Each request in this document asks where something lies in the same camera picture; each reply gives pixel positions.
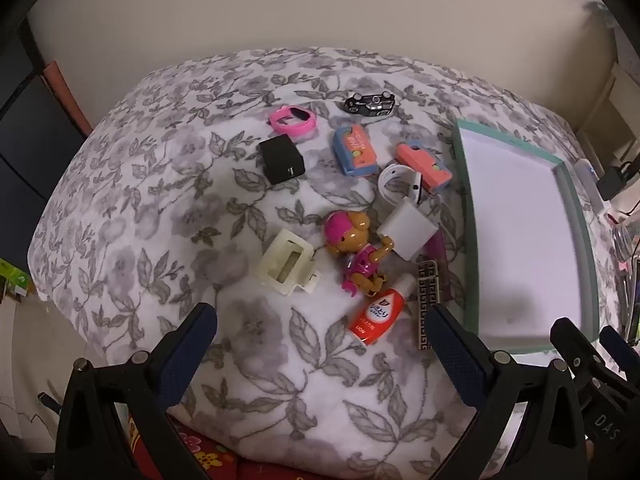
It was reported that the clear plastic container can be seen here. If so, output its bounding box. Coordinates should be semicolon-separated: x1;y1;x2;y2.
612;220;640;261

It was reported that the black toy car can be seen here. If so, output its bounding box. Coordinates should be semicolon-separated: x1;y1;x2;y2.
343;91;399;120

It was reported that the dark blue cabinet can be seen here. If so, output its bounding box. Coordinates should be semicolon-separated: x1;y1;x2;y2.
0;25;86;271

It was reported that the orange board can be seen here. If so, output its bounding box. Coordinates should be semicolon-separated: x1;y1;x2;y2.
42;61;96;136

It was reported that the black charger adapter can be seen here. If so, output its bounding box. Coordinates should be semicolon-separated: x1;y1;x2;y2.
258;135;306;185

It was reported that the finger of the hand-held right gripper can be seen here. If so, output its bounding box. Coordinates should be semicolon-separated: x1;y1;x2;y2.
600;325;640;381
550;317;608;396

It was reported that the gold patterned lighter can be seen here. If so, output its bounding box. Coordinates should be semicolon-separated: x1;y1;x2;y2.
414;260;445;351

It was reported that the blue-bordered orange case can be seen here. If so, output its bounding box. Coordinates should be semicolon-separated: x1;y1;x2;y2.
332;126;379;177

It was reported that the grey floral blanket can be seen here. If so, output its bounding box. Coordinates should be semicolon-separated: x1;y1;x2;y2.
27;47;616;480

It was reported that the white ring band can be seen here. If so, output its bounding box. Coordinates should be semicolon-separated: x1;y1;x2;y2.
378;164;426;206

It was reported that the black plugged adapter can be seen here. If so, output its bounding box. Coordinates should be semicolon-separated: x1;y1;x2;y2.
596;160;636;200

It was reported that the white cube adapter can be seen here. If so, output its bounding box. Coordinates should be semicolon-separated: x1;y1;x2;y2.
376;197;437;261

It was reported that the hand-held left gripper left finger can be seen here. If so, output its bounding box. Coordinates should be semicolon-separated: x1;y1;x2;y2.
56;302;219;480

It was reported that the purple lighter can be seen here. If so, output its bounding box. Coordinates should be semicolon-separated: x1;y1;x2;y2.
422;232;451;301

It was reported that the red and white tube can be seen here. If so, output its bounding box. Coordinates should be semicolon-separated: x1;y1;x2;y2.
347;275;418;347

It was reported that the pink wristband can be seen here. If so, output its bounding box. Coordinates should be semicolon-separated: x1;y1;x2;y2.
268;105;318;137

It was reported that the teal and white tray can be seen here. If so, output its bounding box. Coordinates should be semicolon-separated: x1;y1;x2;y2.
450;120;598;356

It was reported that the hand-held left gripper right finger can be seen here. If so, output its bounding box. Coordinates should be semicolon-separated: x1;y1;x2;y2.
424;304;588;480

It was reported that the cream hair clip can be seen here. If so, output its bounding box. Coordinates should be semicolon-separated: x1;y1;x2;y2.
252;228;322;296

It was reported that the green box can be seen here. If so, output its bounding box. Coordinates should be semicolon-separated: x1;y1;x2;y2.
0;258;36;301

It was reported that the pale teal cloth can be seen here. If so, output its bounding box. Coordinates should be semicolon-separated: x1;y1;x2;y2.
582;2;613;23

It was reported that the white shelf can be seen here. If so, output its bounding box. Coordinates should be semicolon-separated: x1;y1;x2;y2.
575;65;640;181

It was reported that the pink toy dog figure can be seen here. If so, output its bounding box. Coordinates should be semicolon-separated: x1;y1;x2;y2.
323;210;396;301

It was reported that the orange case with blue end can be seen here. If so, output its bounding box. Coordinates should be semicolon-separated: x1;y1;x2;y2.
396;143;453;194

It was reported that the colourful floral cloth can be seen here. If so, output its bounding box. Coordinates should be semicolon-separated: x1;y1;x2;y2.
127;410;351;480

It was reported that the white power strip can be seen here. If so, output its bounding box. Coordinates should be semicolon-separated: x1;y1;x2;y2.
572;158;606;216

